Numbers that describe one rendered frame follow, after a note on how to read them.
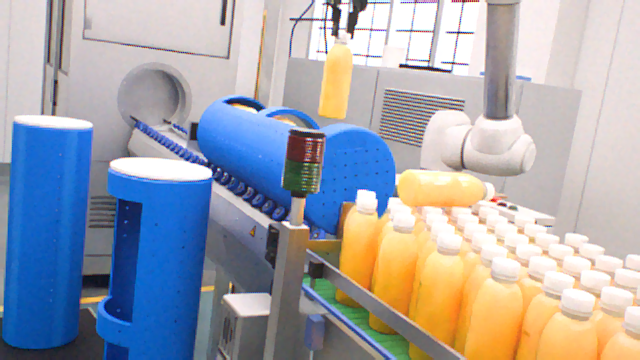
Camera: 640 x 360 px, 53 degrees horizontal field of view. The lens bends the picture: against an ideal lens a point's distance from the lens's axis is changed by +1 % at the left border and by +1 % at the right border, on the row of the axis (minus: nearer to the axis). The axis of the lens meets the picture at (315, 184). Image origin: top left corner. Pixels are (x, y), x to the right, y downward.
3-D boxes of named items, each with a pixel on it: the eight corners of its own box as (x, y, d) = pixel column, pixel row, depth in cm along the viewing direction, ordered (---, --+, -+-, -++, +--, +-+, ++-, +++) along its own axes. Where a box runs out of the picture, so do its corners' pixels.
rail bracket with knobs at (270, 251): (297, 263, 151) (302, 222, 150) (310, 274, 145) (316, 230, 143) (258, 264, 147) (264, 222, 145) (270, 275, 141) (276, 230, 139)
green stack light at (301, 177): (308, 186, 109) (312, 157, 108) (325, 194, 103) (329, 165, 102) (274, 184, 106) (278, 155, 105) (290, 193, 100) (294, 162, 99)
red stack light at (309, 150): (312, 157, 108) (315, 134, 107) (329, 164, 102) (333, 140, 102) (278, 155, 105) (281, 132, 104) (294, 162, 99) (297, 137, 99)
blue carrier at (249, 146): (270, 166, 245) (268, 92, 238) (396, 227, 170) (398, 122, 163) (198, 174, 233) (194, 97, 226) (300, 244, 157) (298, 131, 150)
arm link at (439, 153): (431, 164, 243) (440, 107, 239) (475, 174, 232) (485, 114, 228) (410, 166, 230) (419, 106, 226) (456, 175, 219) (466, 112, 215)
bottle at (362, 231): (362, 311, 126) (378, 213, 122) (329, 301, 129) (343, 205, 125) (374, 301, 133) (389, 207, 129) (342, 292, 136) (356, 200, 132)
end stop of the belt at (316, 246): (434, 250, 161) (435, 239, 161) (435, 251, 160) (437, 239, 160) (292, 252, 142) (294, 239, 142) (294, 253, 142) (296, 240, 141)
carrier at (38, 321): (70, 351, 250) (83, 322, 277) (86, 132, 235) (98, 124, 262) (-9, 349, 244) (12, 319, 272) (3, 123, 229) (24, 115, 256)
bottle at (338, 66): (312, 115, 166) (323, 36, 162) (326, 115, 172) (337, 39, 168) (336, 119, 162) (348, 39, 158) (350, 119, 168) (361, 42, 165)
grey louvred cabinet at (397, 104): (317, 236, 534) (341, 64, 509) (531, 343, 363) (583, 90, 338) (262, 239, 502) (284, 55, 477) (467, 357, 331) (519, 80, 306)
